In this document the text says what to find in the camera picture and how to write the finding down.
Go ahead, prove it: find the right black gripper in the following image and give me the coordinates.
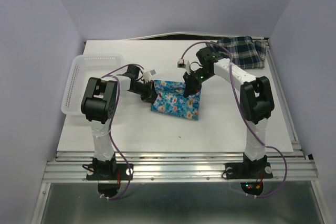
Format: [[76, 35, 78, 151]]
[[182, 67, 213, 98]]

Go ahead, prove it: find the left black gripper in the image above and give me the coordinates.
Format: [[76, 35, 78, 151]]
[[130, 80, 161, 105]]

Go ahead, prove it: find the blue floral skirt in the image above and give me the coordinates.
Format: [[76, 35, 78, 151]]
[[150, 80, 201, 121]]

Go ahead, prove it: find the navy plaid skirt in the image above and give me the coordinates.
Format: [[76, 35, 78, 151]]
[[206, 36, 266, 69]]

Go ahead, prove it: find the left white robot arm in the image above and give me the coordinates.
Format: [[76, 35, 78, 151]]
[[81, 64, 158, 181]]

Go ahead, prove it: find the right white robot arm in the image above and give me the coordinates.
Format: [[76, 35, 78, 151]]
[[177, 47, 275, 179]]

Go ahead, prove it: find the white plastic basket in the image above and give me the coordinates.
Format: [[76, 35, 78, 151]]
[[61, 54, 123, 115]]

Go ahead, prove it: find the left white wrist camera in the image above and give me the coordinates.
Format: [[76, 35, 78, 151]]
[[143, 69, 156, 82]]

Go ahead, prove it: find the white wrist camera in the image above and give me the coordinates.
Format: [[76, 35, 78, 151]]
[[143, 69, 156, 82], [177, 58, 191, 74]]

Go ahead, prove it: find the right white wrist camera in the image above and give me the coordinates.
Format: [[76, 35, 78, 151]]
[[177, 58, 191, 74]]

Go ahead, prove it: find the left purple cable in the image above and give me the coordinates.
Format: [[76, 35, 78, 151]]
[[99, 63, 148, 200]]

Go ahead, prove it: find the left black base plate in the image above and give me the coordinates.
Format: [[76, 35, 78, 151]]
[[86, 163, 134, 181]]

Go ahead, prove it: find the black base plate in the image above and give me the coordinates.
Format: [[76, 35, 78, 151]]
[[224, 162, 274, 180], [86, 163, 134, 181]]

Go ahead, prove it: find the aluminium mounting rail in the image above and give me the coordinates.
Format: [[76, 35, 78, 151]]
[[43, 151, 318, 183]]

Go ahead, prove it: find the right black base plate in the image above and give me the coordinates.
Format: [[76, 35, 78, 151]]
[[224, 162, 274, 180]]

